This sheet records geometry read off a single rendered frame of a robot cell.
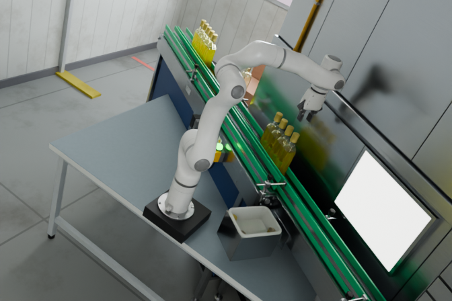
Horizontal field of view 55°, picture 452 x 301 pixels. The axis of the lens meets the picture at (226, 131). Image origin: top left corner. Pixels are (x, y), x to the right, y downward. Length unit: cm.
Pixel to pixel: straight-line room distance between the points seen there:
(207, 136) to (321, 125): 60
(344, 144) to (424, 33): 59
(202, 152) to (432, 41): 102
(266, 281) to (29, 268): 144
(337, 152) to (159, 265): 150
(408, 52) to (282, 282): 119
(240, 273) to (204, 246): 22
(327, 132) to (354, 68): 32
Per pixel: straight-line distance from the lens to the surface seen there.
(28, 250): 300
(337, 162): 209
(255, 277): 217
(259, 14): 542
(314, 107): 205
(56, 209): 286
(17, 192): 334
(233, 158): 232
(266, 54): 177
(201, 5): 581
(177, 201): 213
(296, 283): 226
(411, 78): 188
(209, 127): 188
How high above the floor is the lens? 231
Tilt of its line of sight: 31 degrees down
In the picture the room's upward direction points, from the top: 21 degrees clockwise
